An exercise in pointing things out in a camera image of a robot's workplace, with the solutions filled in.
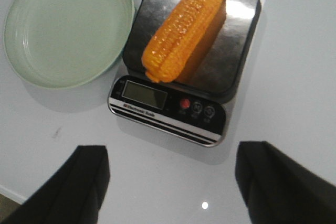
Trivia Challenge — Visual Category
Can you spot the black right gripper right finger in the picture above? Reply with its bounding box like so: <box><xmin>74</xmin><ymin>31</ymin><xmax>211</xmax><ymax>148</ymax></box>
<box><xmin>235</xmin><ymin>141</ymin><xmax>335</xmax><ymax>223</ymax></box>

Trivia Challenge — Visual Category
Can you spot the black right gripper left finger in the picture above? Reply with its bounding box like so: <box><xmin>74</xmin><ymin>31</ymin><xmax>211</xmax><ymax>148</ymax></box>
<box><xmin>3</xmin><ymin>145</ymin><xmax>110</xmax><ymax>223</ymax></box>

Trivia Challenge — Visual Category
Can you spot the orange corn cob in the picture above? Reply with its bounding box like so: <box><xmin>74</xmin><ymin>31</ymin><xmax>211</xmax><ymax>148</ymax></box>
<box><xmin>141</xmin><ymin>0</ymin><xmax>223</xmax><ymax>83</ymax></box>

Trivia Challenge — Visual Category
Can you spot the black silver kitchen scale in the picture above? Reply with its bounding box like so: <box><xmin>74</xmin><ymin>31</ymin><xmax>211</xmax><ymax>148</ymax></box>
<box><xmin>108</xmin><ymin>0</ymin><xmax>264</xmax><ymax>147</ymax></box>

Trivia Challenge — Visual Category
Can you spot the pale green round plate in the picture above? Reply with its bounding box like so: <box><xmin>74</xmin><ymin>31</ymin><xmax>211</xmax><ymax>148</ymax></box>
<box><xmin>4</xmin><ymin>0</ymin><xmax>134</xmax><ymax>89</ymax></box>

